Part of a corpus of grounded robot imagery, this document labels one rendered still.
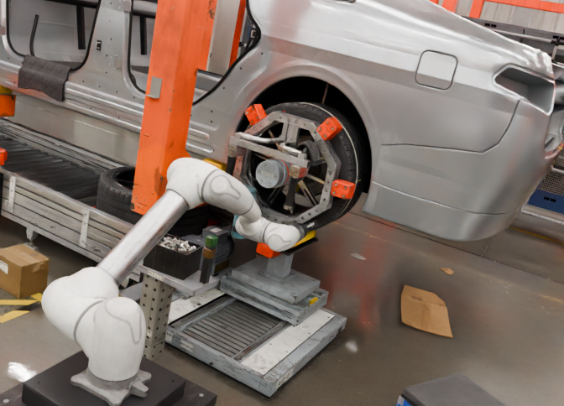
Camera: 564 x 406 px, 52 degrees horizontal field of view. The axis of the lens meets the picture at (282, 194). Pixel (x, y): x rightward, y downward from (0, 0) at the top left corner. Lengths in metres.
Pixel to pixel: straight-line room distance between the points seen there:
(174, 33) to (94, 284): 1.23
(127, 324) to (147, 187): 1.16
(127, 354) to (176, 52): 1.39
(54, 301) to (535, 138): 2.02
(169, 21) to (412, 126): 1.18
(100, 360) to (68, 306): 0.20
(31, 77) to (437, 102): 2.66
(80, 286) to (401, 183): 1.51
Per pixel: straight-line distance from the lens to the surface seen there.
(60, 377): 1.96
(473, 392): 2.43
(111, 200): 3.26
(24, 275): 3.08
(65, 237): 3.41
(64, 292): 1.94
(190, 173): 2.07
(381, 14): 2.77
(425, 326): 3.59
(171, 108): 2.68
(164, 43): 2.70
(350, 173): 2.75
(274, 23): 2.98
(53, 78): 4.03
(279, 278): 3.12
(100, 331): 1.79
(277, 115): 2.79
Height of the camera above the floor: 1.51
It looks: 16 degrees down
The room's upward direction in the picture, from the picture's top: 12 degrees clockwise
